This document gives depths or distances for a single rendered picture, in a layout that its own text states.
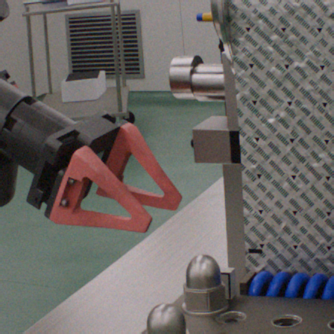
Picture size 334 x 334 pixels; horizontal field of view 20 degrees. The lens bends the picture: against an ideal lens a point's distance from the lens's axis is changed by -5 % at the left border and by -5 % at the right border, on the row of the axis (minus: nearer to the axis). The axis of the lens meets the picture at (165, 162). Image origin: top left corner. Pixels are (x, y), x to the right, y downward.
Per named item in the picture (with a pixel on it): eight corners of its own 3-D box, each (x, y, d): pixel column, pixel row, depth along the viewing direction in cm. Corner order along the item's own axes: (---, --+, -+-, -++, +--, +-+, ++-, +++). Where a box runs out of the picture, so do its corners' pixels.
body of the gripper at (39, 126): (42, 215, 78) (-25, 171, 80) (98, 181, 87) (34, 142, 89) (65, 147, 76) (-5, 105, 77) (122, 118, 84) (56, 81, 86)
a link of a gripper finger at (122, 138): (139, 255, 79) (48, 197, 81) (174, 228, 85) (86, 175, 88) (170, 186, 76) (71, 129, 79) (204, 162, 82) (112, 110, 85)
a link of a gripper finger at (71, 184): (122, 268, 76) (28, 209, 79) (159, 239, 82) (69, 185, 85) (152, 198, 73) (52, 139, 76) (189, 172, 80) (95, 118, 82)
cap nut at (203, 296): (191, 297, 76) (188, 245, 74) (235, 300, 74) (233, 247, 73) (174, 314, 72) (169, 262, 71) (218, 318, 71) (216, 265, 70)
